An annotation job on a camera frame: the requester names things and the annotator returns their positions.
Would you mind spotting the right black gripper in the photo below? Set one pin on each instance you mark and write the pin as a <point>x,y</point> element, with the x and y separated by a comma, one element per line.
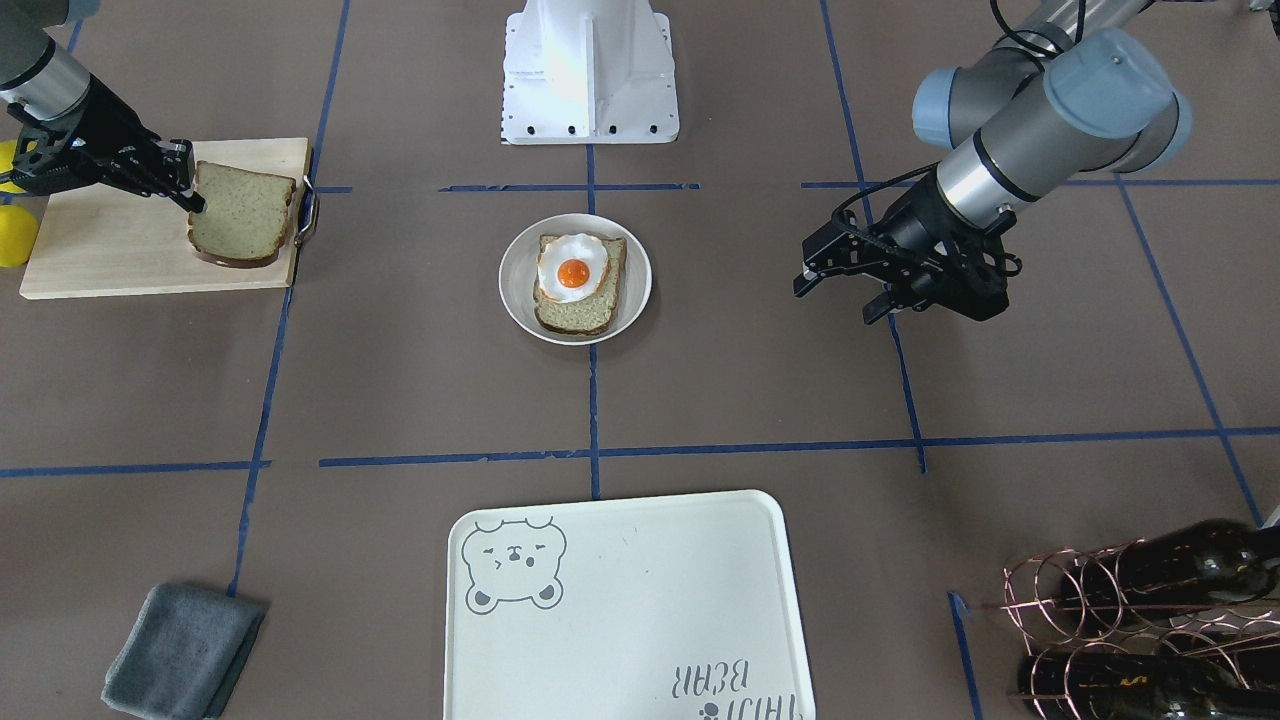
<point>103,123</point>

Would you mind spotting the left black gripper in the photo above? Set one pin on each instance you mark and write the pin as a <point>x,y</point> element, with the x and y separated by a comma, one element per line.
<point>912,222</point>

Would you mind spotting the white round plate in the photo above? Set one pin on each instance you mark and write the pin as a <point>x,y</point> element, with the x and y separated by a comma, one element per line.
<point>517,271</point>

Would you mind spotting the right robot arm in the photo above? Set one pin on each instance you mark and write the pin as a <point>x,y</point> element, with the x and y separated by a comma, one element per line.
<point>37,71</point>

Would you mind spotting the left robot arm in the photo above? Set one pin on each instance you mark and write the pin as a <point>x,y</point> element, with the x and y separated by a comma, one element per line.
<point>1066,91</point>

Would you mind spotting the cream bear tray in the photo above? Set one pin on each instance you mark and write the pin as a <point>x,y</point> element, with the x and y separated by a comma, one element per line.
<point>667,607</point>

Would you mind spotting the wooden cutting board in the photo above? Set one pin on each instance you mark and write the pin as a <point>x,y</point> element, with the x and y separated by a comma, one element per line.
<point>99,242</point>

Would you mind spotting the yellow lemon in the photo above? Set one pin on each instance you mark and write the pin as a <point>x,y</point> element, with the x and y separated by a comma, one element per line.
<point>18,229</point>
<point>8,151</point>

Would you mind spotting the fried egg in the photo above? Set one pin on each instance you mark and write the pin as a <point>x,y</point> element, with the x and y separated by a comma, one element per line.
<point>571,267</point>

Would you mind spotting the middle green wine bottle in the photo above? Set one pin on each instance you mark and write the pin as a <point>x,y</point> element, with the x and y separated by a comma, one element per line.
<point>1090,684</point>

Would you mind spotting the green wine bottle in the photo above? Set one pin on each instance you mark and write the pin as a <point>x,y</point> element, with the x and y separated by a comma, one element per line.
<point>1211,563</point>
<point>1090,684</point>

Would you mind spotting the front green wine bottle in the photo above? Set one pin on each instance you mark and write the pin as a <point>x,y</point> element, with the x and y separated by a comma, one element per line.
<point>1211,563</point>

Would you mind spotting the grey folded cloth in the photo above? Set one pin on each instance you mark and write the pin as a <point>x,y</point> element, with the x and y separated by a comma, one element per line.
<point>185,654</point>

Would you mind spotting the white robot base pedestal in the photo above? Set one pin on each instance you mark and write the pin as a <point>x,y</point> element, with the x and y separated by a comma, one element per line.
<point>588,72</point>

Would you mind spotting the copper wire bottle rack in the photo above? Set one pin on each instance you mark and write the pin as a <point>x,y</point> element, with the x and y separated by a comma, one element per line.
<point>1182,626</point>

